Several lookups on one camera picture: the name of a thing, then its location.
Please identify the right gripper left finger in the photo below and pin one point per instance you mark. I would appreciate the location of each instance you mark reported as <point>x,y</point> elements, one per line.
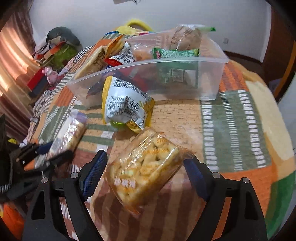
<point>45,220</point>

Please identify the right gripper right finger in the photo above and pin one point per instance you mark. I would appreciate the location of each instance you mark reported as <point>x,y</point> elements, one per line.
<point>245,219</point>

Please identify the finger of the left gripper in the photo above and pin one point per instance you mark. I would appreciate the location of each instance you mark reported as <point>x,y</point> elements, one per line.
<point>49,166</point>
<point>33,150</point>

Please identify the long cracker pack barcode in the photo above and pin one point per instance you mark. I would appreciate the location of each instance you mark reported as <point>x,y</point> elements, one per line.
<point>69,135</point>

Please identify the orange puffed snack bag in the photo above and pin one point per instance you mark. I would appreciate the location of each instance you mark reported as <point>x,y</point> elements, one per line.
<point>143,168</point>

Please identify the yellow white chip bag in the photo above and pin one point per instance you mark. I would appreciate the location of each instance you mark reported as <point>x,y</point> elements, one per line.
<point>125,103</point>

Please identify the beige cracker pack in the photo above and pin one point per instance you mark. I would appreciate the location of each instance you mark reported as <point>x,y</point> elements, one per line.
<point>94,63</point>

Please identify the red snack packet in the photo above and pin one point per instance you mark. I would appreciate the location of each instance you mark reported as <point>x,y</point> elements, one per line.
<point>112,62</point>

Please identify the rice cracker pack orange label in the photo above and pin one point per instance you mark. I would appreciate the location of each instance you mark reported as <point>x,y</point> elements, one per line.
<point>114,47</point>

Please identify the clear plastic bin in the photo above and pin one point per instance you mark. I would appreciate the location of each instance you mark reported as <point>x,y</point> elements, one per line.
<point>144,75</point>

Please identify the green snack packet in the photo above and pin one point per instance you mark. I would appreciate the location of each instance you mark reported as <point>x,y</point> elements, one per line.
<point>179,71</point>

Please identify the brown snack pack gold band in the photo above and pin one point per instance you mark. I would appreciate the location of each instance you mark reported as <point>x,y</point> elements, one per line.
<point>188,37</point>

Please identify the red box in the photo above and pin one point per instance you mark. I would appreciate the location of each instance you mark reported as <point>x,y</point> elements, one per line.
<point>37,84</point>

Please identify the pink plush toy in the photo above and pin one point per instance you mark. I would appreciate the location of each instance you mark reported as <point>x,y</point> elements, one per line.
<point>51,75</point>

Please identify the patchwork orange bed blanket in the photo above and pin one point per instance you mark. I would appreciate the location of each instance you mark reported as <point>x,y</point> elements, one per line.
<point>239,134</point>

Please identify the pink orange curtain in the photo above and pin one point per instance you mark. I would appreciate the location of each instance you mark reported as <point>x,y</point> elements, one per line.
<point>17,68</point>

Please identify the green storage box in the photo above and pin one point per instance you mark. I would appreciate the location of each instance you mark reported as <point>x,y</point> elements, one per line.
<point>63,56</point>

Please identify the grey plush toy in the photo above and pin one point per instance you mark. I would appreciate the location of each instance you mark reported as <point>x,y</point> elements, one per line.
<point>65,33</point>

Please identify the yellow cloth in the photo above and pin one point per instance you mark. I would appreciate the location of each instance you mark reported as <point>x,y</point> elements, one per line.
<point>128,30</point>

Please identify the yellow foam tube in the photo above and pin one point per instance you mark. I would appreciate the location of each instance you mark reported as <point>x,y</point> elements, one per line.
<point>142,25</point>

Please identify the wooden door frame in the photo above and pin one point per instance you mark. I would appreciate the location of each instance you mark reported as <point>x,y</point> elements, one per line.
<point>279,59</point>

